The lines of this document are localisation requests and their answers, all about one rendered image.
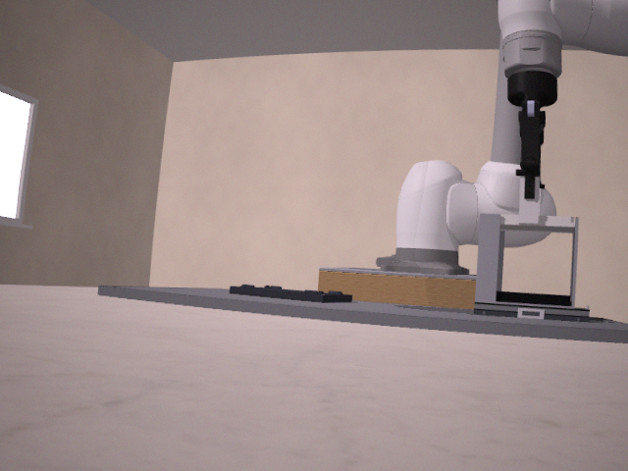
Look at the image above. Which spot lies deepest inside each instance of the black well plate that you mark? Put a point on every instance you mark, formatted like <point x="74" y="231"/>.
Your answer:
<point x="533" y="298"/>

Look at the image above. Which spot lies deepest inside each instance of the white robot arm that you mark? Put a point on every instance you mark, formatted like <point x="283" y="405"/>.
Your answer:
<point x="437" y="209"/>

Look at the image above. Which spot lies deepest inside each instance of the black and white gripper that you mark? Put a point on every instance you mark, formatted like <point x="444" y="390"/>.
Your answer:
<point x="542" y="88"/>

